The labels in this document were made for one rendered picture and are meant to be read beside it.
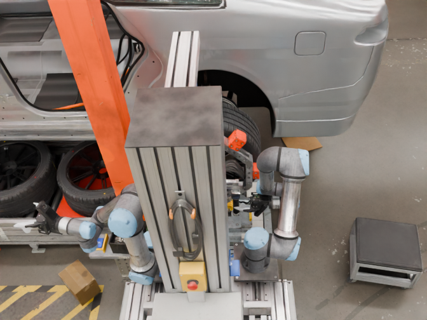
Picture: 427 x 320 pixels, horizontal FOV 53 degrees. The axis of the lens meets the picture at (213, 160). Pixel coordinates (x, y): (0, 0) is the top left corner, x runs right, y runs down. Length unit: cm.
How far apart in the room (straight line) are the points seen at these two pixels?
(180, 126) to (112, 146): 125
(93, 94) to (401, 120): 310
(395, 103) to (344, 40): 215
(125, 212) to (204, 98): 67
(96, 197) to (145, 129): 196
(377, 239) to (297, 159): 123
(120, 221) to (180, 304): 39
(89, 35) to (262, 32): 97
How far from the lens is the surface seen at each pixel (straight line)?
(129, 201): 174
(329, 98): 279
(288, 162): 197
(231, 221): 314
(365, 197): 370
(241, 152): 250
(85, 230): 199
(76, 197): 314
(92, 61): 204
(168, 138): 112
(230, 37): 248
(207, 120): 116
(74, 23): 196
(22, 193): 335
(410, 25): 598
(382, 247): 302
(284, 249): 208
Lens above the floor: 279
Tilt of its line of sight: 46 degrees down
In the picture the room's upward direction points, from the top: 5 degrees counter-clockwise
